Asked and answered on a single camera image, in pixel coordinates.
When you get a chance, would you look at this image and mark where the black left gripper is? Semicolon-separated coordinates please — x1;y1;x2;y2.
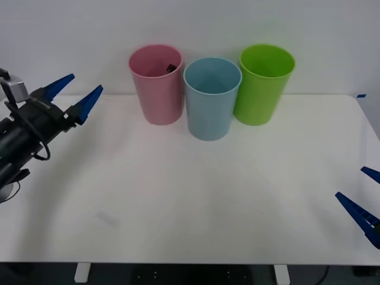
13;73;104;144

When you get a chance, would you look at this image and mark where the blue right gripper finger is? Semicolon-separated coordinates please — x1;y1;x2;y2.
335;191;380;249
360;166;380;185

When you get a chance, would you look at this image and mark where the pink plastic bin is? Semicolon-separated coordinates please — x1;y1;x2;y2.
128;43;184;126

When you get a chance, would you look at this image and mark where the white table leg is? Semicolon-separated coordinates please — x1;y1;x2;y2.
273;264;290;285
74;262;91;283

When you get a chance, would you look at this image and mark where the green plastic bin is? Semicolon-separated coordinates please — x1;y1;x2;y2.
233;43;296;126

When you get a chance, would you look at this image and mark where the pale blue plastic bin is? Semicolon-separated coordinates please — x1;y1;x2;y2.
183;57;243;141

